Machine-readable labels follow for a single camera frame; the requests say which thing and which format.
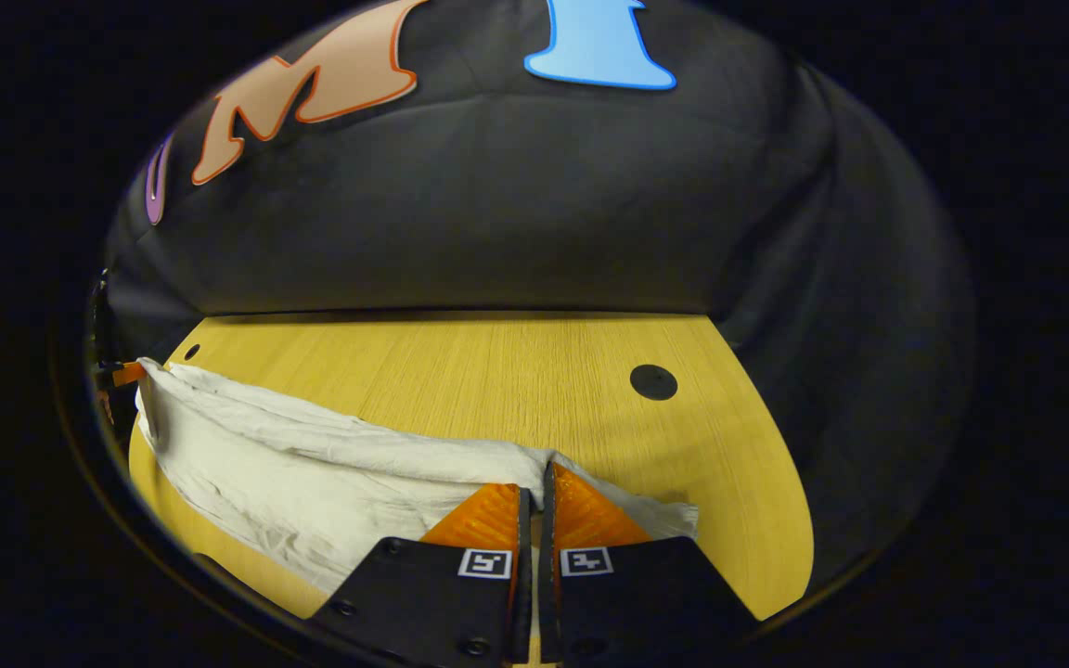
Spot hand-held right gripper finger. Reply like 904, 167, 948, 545
306, 482, 534, 668
539, 461, 760, 665

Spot cream white jeans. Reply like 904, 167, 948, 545
133, 357, 701, 596

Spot black backdrop cloth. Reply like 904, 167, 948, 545
97, 0, 977, 595

